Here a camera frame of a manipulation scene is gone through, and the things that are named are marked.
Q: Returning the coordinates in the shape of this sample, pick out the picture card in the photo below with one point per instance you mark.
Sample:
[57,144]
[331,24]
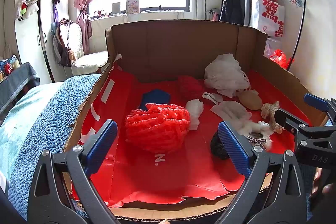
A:
[132,5]

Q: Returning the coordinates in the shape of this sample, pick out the light teal bedsheet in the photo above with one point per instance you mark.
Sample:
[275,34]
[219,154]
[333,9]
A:
[21,121]

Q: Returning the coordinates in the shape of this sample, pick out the white gauze cloth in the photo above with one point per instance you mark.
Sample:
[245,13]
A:
[231,111]

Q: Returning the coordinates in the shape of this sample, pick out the dark red knitted ball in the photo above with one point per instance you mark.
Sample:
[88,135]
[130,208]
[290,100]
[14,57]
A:
[189,86]

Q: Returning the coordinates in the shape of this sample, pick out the black round scrubber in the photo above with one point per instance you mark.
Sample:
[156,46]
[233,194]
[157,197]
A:
[218,146]

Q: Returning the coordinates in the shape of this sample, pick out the beige crochet toy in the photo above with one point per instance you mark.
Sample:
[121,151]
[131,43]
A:
[269,109]

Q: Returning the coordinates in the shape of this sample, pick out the blue knitted blanket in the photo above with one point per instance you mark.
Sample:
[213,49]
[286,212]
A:
[44,119]

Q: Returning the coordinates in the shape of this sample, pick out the small white plush rabbit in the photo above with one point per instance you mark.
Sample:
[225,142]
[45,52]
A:
[256,129]

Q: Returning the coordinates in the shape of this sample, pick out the beige round sponge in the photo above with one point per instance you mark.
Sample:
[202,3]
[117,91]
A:
[250,100]

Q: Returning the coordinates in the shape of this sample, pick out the dark blue table cover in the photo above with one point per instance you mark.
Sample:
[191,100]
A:
[18,82]

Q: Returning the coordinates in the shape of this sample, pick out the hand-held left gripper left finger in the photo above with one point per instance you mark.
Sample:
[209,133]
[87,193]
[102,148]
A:
[102,145]

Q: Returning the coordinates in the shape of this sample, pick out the blue fuzzy cloth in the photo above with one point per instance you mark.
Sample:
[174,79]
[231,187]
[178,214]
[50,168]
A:
[156,96]

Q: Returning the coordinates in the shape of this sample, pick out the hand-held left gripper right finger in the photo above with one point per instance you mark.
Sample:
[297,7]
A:
[233,148]

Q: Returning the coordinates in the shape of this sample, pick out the black clothes rack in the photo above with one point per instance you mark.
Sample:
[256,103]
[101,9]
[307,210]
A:
[304,3]

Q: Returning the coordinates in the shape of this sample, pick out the brown shoulder bag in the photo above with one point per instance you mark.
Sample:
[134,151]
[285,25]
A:
[67,50]

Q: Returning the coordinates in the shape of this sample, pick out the white covered chair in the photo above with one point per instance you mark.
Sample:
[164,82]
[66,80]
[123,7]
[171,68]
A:
[89,61]

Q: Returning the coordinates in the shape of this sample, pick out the red plastic bag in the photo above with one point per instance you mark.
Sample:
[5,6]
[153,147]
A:
[279,58]

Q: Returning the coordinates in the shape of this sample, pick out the person's right hand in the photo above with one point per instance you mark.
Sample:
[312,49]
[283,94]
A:
[319,179]

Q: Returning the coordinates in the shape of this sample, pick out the white wardrobe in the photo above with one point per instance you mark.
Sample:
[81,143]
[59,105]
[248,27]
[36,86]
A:
[29,43]

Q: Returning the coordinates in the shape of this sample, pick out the brown cardboard box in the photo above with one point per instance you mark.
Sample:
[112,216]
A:
[170,50]

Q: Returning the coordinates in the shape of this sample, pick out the hanging plush toy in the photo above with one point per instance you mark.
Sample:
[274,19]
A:
[25,6]

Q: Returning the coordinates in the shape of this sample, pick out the white bath pouf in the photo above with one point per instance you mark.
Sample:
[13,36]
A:
[223,71]

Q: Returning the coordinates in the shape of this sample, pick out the cluster of bottles and jars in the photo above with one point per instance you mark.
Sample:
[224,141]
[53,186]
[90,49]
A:
[8,66]

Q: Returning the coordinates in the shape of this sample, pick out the white paper bag red print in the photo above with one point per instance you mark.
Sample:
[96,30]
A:
[265,16]

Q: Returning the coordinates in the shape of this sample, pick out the small potted plant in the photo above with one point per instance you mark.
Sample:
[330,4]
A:
[101,13]

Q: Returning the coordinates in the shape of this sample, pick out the clear zip bag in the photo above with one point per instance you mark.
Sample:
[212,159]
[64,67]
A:
[271,45]

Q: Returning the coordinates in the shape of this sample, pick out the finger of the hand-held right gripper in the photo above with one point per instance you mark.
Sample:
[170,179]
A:
[316,102]
[288,121]

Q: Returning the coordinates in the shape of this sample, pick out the dark hanging jacket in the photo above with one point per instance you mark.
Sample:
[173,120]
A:
[232,3]

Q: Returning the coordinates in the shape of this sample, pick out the small grey frame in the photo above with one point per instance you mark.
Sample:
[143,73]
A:
[115,8]

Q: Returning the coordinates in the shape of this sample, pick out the red foam net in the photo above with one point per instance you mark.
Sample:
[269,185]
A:
[157,127]

